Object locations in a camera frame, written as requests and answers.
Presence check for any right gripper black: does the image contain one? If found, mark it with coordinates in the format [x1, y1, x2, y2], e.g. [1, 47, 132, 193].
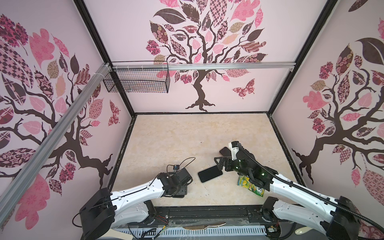
[213, 154, 251, 179]

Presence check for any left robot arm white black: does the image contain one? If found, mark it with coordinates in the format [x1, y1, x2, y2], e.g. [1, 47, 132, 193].
[79, 168, 193, 240]

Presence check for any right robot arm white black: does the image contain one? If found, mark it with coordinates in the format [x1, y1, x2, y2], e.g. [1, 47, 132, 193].
[214, 141, 361, 240]

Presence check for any black phone right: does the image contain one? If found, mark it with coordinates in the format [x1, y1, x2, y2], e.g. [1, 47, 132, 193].
[219, 147, 232, 158]

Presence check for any black phone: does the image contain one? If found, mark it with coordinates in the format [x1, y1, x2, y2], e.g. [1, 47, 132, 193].
[219, 147, 232, 158]
[198, 166, 223, 183]

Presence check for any black phone centre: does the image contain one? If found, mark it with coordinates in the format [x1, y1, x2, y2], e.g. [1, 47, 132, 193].
[198, 166, 223, 183]

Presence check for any green yellow candy bag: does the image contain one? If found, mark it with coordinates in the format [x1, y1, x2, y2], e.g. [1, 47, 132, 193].
[238, 176, 265, 197]

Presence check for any wooden knife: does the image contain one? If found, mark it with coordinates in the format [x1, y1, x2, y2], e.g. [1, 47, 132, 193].
[183, 222, 227, 231]

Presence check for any white spoon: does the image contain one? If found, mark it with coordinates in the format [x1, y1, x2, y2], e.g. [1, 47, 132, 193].
[295, 227, 312, 235]

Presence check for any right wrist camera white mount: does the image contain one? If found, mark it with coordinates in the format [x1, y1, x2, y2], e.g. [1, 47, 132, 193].
[229, 141, 239, 161]

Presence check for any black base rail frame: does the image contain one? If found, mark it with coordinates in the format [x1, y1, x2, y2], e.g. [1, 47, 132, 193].
[116, 205, 297, 240]

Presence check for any white perforated cable tray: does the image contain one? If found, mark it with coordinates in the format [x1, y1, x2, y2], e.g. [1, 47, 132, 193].
[117, 226, 267, 239]

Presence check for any black wire basket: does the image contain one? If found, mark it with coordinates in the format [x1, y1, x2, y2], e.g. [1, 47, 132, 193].
[103, 60, 171, 94]

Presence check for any aluminium rail back wall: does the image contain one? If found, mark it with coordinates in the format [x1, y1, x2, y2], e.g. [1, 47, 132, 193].
[113, 62, 296, 71]

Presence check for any aluminium rail wall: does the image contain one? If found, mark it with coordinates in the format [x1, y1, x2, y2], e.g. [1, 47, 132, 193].
[113, 62, 296, 71]
[1, 63, 111, 224]

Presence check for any aluminium rail left wall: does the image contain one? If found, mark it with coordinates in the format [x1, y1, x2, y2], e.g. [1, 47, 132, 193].
[1, 63, 111, 224]

